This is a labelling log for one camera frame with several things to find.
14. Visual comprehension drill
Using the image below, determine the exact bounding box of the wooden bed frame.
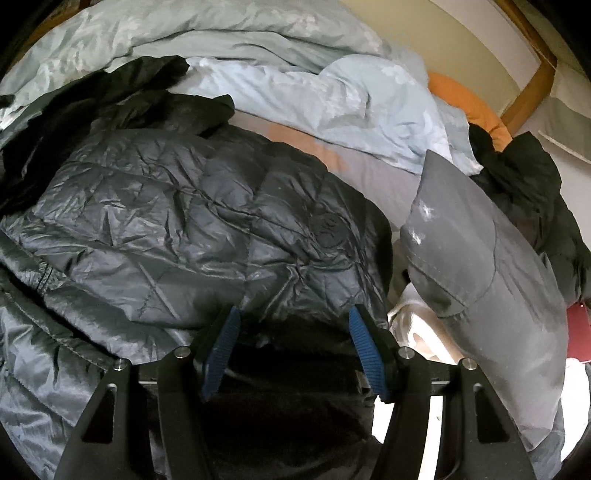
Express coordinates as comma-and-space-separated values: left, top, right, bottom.
501, 0, 561, 132

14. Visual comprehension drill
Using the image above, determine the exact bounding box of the light blue duvet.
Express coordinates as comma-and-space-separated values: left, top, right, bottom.
0, 0, 483, 176

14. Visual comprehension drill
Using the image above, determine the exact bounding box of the dark red flat object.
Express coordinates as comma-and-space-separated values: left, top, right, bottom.
566, 302, 591, 365

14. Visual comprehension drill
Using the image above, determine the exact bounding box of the cream cloth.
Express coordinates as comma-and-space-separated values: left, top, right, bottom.
388, 281, 462, 365

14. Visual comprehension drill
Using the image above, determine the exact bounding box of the black puffer jacket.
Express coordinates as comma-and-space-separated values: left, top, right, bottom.
0, 55, 393, 480

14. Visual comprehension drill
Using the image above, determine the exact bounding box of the orange pillow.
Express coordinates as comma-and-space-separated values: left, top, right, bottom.
427, 70, 513, 151

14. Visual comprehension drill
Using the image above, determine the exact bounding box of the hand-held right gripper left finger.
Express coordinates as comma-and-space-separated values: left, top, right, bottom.
54, 307, 243, 480

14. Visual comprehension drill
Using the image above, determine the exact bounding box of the grey folded clothing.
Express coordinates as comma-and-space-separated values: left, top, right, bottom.
399, 148, 571, 453

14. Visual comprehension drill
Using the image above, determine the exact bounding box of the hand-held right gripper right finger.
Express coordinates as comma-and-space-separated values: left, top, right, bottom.
348, 305, 539, 480

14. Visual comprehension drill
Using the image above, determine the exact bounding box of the black fur hood jacket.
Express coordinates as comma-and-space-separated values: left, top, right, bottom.
468, 124, 591, 301

